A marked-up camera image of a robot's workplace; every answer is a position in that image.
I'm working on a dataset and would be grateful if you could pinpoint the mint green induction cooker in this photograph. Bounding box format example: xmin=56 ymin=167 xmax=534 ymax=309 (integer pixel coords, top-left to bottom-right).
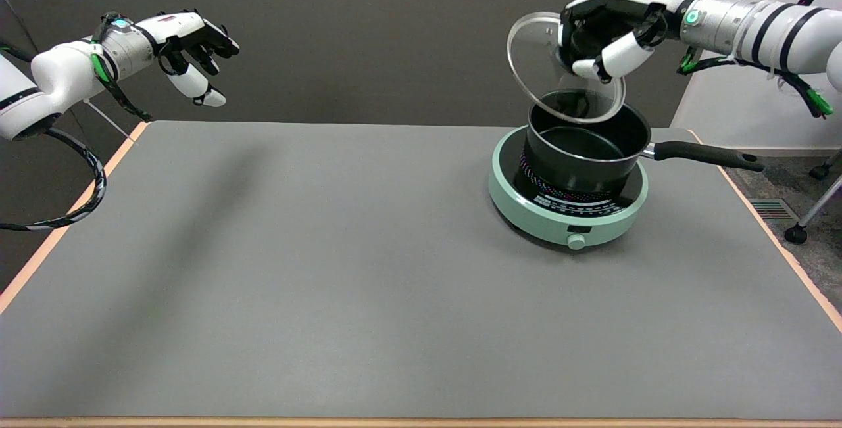
xmin=487 ymin=126 xmax=649 ymax=250

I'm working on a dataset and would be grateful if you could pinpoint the metal chair leg with caster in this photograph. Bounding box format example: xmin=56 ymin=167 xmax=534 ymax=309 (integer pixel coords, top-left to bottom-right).
xmin=784 ymin=175 xmax=842 ymax=245

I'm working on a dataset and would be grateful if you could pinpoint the black green arm cable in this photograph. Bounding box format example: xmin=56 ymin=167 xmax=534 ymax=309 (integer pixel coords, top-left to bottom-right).
xmin=677 ymin=0 xmax=842 ymax=119
xmin=89 ymin=12 xmax=153 ymax=122

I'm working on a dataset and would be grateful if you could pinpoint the black green right arm cable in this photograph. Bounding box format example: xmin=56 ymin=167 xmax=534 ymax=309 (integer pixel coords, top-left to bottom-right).
xmin=677 ymin=0 xmax=842 ymax=119

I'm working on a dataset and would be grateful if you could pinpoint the black green left arm cable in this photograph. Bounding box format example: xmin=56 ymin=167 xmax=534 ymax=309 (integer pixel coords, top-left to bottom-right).
xmin=89 ymin=12 xmax=153 ymax=122

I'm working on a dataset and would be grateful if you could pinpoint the glass pot lid black knob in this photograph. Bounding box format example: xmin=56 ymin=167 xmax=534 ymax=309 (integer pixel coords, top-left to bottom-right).
xmin=507 ymin=12 xmax=626 ymax=125

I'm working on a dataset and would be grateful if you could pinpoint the floor vent grille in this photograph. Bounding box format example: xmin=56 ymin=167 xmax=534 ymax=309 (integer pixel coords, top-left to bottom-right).
xmin=748 ymin=199 xmax=801 ymax=222

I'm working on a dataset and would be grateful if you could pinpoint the black sleeved cable loop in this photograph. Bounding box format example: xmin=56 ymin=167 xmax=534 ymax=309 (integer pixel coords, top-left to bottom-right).
xmin=0 ymin=127 xmax=107 ymax=232

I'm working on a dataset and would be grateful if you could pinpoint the black saucepan with handle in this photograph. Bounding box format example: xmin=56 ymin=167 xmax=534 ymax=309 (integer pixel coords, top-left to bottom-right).
xmin=523 ymin=101 xmax=766 ymax=194

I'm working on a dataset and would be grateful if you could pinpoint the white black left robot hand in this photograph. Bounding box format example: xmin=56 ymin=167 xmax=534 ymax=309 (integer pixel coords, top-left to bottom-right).
xmin=153 ymin=9 xmax=241 ymax=108

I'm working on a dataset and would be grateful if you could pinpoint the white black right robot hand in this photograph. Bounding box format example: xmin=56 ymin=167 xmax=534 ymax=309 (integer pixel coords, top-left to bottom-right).
xmin=557 ymin=0 xmax=691 ymax=84

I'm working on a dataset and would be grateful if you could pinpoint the black chair caster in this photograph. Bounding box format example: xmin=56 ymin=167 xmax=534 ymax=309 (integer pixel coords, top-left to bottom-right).
xmin=808 ymin=149 xmax=842 ymax=181

